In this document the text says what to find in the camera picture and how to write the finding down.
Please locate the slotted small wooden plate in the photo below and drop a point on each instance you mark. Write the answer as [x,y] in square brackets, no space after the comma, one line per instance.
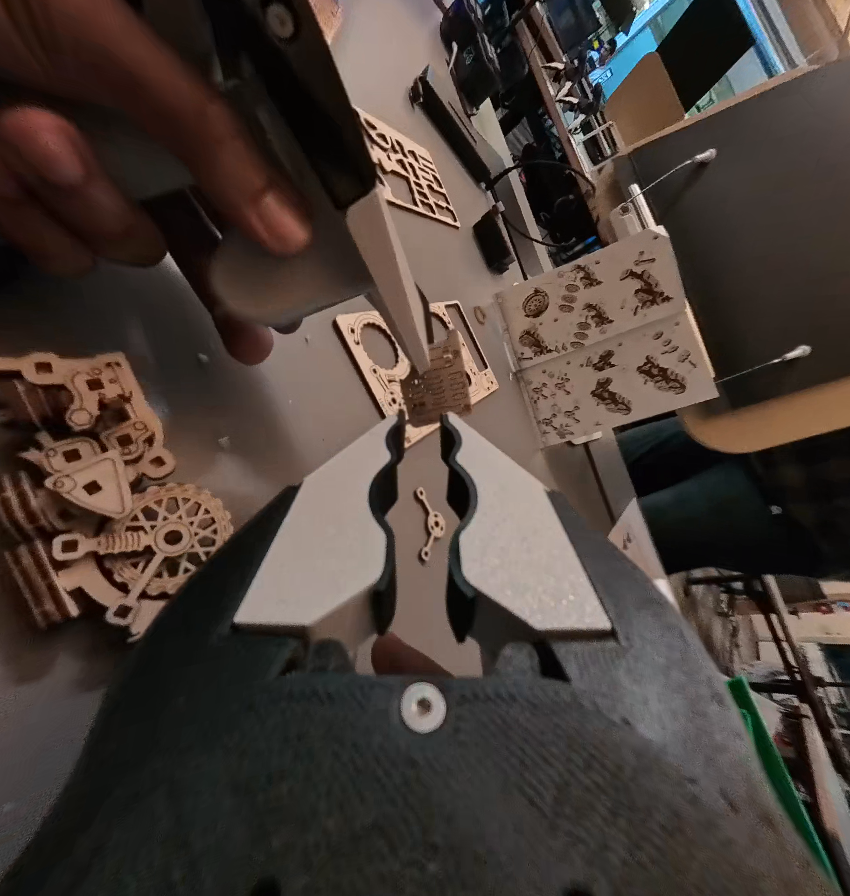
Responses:
[442,385]

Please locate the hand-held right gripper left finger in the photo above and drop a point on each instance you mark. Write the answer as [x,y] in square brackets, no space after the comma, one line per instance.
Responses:
[320,553]

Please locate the white-tipped metal pin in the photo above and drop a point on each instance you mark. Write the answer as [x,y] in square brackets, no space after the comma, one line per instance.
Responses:
[677,171]
[768,364]

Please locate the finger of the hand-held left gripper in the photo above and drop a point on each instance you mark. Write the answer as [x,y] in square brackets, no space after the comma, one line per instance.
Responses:
[386,266]

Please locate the wooden puzzle sheet frame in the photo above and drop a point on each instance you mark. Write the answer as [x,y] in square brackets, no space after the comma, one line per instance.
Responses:
[397,150]

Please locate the grey desk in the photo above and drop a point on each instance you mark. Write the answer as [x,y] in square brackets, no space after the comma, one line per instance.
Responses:
[271,420]

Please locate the small black box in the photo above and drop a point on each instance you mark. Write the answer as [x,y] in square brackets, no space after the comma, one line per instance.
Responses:
[493,245]

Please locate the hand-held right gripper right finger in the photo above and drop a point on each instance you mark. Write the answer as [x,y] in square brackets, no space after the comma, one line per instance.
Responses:
[530,567]

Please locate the green folder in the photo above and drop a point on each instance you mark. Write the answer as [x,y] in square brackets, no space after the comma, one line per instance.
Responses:
[775,770]

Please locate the long black bar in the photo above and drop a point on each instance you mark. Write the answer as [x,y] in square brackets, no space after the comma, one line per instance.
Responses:
[453,126]

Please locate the person's leg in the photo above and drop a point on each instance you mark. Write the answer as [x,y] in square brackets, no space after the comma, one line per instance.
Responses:
[712,504]

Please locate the assembled wooden gear model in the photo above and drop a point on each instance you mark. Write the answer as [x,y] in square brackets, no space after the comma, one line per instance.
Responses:
[152,539]

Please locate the wooden disc link piece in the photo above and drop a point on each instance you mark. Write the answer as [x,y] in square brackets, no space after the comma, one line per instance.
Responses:
[427,505]

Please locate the wooden puzzle sheet with gear holes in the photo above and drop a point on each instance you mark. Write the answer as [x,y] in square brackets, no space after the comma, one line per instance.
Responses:
[383,385]

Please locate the black monitor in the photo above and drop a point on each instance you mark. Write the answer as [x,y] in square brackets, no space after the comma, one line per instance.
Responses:
[705,56]

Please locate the dark board with wooden edge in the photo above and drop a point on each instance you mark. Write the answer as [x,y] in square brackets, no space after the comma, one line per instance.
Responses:
[782,245]

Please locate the person's left hand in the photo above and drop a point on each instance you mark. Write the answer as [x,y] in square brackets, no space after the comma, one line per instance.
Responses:
[61,70]

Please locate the printed white box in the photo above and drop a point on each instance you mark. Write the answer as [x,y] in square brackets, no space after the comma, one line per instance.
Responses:
[642,280]

